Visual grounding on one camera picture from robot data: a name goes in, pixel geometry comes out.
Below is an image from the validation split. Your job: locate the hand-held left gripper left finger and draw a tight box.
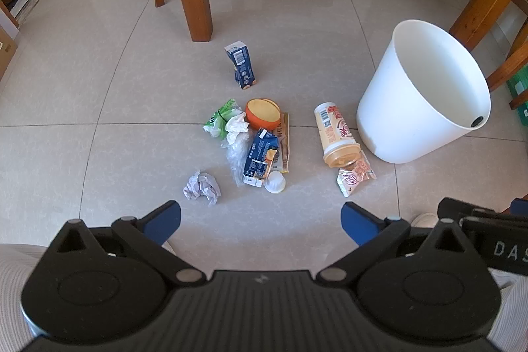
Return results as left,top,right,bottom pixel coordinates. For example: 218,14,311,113
39,200,204,287

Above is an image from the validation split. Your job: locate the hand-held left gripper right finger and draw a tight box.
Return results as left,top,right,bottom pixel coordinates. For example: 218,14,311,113
317,201,485,287

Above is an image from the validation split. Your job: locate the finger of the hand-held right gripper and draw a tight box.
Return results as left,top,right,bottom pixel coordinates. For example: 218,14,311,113
437,197,512,221

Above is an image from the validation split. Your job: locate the pink and white snack packet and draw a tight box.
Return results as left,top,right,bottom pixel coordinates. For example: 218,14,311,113
337,151,377,198

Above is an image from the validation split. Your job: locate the white paper ball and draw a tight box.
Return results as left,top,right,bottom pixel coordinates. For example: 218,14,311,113
183,171,222,207

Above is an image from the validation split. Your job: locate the clear plastic bag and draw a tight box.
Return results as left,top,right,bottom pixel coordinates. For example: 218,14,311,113
225,129,253,185

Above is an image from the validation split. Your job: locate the beige milk tea cup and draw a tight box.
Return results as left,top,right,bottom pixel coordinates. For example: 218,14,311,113
314,101,362,170

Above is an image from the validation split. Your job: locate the brown wrapper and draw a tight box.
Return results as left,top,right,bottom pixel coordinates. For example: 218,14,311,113
274,112,292,175

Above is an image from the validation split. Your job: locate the white plastic trash bin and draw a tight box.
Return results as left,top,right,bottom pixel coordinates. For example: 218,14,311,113
357,20,492,164

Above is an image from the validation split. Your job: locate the blue milk carton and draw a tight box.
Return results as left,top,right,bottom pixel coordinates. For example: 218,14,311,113
224,41,259,91
242,128,280,188

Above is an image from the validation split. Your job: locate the green snack packet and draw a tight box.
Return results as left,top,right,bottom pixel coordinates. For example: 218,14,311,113
202,98,244,139

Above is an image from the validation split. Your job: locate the white tissue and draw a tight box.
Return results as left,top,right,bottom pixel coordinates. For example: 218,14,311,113
225,113,250,144

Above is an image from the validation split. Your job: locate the orange plastic bowl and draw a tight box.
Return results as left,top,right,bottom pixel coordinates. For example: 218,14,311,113
245,98,282,131

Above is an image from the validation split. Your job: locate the person's white shoe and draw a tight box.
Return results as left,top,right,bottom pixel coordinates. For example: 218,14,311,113
410,213,438,229

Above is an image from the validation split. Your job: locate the person's right leg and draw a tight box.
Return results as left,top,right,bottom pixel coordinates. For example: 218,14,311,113
489,269,528,352

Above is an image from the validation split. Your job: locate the person's leg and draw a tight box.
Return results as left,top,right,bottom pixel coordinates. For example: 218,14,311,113
489,269,528,352
0,242,47,352

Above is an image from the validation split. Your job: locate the green plastic box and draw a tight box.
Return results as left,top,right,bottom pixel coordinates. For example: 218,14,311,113
505,65,528,126

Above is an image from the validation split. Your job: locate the person's left leg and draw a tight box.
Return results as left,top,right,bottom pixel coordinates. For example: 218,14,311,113
0,242,47,352

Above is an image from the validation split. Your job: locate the cardboard box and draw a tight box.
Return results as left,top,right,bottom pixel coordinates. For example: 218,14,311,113
0,26,19,82

